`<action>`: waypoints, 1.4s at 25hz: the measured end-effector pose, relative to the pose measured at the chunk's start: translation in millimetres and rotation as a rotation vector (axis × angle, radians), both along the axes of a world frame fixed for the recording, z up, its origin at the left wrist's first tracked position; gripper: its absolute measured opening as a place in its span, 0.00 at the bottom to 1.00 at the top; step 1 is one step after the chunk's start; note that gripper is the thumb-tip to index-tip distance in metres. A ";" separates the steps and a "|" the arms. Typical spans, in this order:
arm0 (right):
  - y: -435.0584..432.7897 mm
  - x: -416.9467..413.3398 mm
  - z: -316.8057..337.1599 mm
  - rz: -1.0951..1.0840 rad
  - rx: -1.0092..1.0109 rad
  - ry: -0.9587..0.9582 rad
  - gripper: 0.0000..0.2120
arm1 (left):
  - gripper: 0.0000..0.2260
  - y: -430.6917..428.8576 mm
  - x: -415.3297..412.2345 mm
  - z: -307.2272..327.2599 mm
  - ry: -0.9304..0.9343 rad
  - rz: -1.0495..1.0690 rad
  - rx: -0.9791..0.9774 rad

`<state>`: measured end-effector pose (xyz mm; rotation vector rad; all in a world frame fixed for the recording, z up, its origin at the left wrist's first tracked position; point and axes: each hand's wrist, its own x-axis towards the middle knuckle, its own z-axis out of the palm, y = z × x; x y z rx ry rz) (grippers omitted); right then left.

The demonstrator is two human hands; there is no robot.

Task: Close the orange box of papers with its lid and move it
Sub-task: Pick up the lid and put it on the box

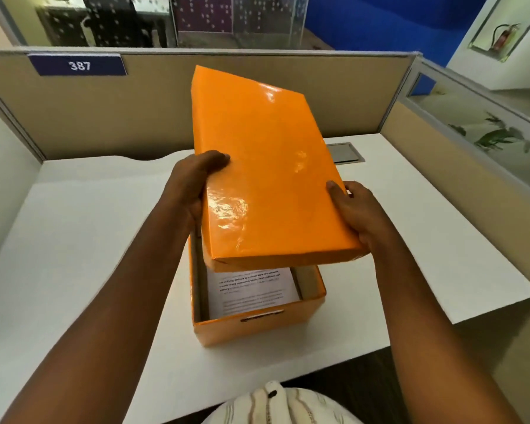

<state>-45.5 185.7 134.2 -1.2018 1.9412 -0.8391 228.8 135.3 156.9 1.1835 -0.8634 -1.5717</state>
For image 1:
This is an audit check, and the person's left hand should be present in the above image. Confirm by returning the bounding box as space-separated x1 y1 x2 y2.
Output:
161 150 231 230

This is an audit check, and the person's right hand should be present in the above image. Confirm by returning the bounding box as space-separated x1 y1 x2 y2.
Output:
326 180 392 254

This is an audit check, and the orange box lid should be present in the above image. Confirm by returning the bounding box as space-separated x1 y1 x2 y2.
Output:
190 65 366 273

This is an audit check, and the person's left forearm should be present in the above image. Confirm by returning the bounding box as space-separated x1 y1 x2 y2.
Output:
0 201 204 424

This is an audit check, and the person's right forearm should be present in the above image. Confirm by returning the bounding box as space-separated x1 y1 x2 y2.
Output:
367 229 522 424

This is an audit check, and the beige cubicle partition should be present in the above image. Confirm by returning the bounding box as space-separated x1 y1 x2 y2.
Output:
0 48 418 161

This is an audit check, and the printed white paper sheet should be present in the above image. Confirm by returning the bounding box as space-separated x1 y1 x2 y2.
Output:
207 267 301 319

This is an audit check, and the orange cardboard box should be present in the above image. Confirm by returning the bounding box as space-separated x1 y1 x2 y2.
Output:
188 225 327 347

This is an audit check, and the glass-topped side partition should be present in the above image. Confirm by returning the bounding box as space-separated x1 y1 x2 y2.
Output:
380 56 530 261

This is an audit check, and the blue desk number sign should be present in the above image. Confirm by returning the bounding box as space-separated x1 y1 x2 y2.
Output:
27 54 128 77

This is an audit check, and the green plant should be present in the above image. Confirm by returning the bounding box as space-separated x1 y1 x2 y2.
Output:
448 112 530 156

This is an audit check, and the white side partition panel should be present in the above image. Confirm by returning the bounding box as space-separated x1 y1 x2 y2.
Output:
0 77 45 285

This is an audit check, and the striped cream shirt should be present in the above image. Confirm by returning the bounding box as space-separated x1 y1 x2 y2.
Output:
201 381 363 424

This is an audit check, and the red fire extinguisher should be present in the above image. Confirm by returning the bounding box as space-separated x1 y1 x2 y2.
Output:
490 24 520 52

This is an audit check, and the grey desk cable hatch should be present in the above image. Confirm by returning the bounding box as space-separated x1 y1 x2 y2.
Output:
327 142 365 165

